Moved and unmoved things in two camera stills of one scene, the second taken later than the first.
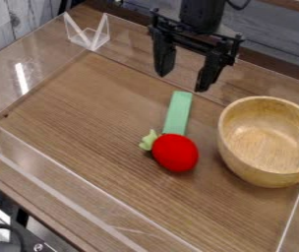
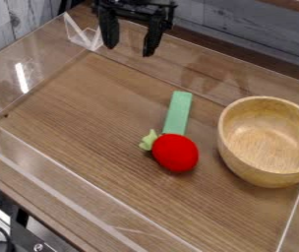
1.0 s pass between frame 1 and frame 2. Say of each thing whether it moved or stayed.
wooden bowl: stayed
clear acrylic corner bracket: stayed
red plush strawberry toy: stayed
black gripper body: moved
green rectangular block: stayed
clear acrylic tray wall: stayed
